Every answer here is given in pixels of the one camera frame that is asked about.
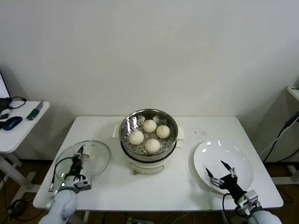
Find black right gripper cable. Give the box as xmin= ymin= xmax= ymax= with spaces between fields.
xmin=221 ymin=193 xmax=237 ymax=224

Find white power strip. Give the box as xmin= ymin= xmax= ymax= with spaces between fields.
xmin=126 ymin=216 xmax=145 ymax=224

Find black power adapter cable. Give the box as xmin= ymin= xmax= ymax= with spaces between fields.
xmin=260 ymin=111 xmax=299 ymax=163

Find white round plate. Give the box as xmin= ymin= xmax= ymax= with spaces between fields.
xmin=193 ymin=140 xmax=254 ymax=196

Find glass pot lid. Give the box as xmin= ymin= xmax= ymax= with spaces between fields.
xmin=54 ymin=140 xmax=111 ymax=182

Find white electric cooker pot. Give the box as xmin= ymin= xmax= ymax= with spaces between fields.
xmin=121 ymin=140 xmax=183 ymax=175

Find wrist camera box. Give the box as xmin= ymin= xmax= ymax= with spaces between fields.
xmin=235 ymin=189 xmax=261 ymax=210
xmin=74 ymin=176 xmax=92 ymax=191

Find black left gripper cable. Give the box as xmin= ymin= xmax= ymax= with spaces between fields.
xmin=48 ymin=156 xmax=76 ymax=193

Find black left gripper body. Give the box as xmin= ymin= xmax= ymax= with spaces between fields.
xmin=70 ymin=156 xmax=82 ymax=175

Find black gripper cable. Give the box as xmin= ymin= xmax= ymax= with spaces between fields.
xmin=48 ymin=156 xmax=76 ymax=193
xmin=221 ymin=193 xmax=237 ymax=224

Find black floor cable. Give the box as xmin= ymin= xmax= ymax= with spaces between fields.
xmin=0 ymin=172 xmax=45 ymax=222

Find black looped cable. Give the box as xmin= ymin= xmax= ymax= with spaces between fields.
xmin=8 ymin=96 xmax=27 ymax=110

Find dark crumb specks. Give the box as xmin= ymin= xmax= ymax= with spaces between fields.
xmin=193 ymin=130 xmax=208 ymax=139

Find green handled knife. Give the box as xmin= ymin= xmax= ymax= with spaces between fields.
xmin=26 ymin=99 xmax=44 ymax=121

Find white stand base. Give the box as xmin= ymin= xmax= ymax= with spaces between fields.
xmin=271 ymin=164 xmax=299 ymax=185

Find black laptop computer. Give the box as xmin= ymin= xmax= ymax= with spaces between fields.
xmin=0 ymin=71 xmax=12 ymax=112

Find blue computer mouse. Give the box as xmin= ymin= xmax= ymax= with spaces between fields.
xmin=2 ymin=116 xmax=23 ymax=131

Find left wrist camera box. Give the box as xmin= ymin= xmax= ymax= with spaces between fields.
xmin=74 ymin=176 xmax=92 ymax=191

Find white shelf unit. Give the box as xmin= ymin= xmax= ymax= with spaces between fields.
xmin=286 ymin=85 xmax=299 ymax=103

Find white side table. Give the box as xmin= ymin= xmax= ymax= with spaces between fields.
xmin=0 ymin=100 xmax=50 ymax=206

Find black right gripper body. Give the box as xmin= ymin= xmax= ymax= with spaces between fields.
xmin=221 ymin=175 xmax=248 ymax=198

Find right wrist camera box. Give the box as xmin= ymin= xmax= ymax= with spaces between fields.
xmin=235 ymin=189 xmax=261 ymax=210

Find white steamed baozi bun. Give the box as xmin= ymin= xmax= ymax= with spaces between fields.
xmin=156 ymin=125 xmax=171 ymax=139
xmin=142 ymin=119 xmax=157 ymax=133
xmin=128 ymin=130 xmax=144 ymax=146
xmin=144 ymin=138 xmax=161 ymax=155

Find stainless steel steamer basket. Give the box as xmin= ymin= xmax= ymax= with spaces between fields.
xmin=113 ymin=108 xmax=186 ymax=163

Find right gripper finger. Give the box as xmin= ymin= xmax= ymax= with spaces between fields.
xmin=221 ymin=160 xmax=238 ymax=180
xmin=205 ymin=167 xmax=222 ymax=188

